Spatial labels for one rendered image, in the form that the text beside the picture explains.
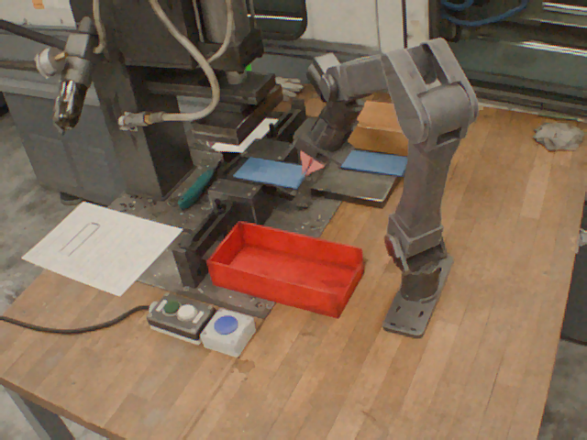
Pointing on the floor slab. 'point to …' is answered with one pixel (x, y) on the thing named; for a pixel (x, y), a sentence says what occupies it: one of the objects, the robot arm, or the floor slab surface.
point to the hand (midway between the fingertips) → (305, 171)
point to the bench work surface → (98, 302)
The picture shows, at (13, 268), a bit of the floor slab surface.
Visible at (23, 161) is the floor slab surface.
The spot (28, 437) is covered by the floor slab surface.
